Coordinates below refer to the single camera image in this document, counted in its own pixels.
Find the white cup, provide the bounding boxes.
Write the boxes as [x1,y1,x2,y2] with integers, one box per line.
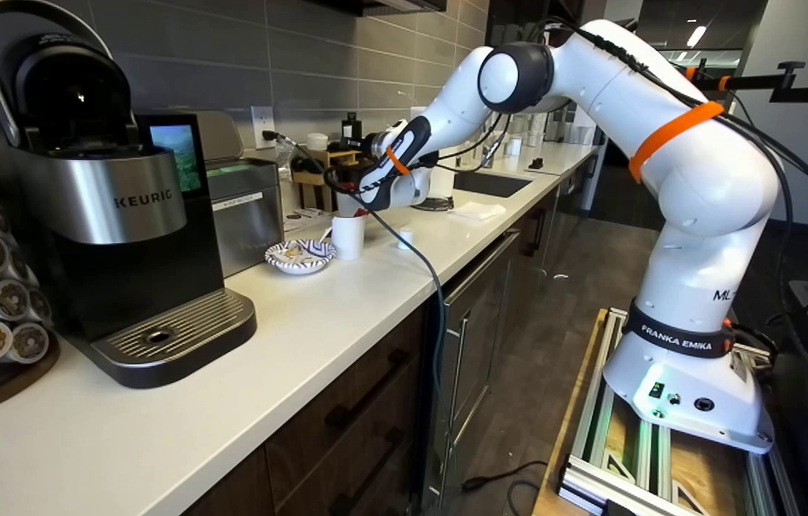
[329,213,369,261]

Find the small patterned dish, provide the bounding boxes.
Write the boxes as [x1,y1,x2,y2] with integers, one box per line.
[262,238,341,277]

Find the teal power cable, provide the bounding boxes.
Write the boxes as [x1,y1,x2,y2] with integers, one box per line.
[262,128,455,498]

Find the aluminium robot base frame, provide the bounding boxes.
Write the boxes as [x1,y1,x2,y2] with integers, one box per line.
[531,303,788,516]

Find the red cup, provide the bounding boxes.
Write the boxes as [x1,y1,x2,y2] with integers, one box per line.
[339,187,374,221]

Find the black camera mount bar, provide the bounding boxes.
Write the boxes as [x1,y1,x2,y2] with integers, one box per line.
[679,56,808,102]

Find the black drawer handle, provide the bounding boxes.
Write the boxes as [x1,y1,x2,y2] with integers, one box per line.
[328,426,407,516]
[324,347,412,433]

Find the narrow orange arm strap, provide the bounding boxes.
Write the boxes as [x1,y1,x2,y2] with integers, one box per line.
[384,147,412,180]

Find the dark counter sink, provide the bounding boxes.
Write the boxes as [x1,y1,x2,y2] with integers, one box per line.
[454,170,533,200]

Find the black paper towel holder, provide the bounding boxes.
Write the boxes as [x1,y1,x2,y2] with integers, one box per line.
[410,194,460,214]

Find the stainless steel appliance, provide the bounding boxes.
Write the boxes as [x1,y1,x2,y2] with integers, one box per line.
[195,109,286,280]

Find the dark wood counter cabinets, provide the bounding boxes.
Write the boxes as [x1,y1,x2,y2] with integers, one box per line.
[183,154,609,516]

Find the white wall outlet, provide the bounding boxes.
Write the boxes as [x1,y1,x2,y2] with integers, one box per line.
[249,102,279,147]

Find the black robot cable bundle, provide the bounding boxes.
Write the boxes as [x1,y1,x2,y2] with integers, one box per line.
[570,23,808,375]

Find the wide orange arm strap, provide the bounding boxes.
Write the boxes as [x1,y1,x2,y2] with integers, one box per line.
[624,98,729,183]

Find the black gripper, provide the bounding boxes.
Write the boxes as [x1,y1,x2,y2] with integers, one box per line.
[324,154,392,214]

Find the silver dishwasher handle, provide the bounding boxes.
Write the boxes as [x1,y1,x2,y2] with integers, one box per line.
[442,227,521,284]

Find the black Keurig coffee machine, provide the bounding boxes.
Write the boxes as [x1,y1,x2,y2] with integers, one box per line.
[0,0,262,390]

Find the black floor cable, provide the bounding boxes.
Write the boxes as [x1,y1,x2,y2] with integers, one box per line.
[460,458,551,516]

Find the black cylindrical jar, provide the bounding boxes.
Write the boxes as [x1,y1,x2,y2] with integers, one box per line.
[339,109,368,148]

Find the wooden condiment organizer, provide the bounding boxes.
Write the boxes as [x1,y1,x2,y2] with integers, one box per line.
[291,141,369,214]

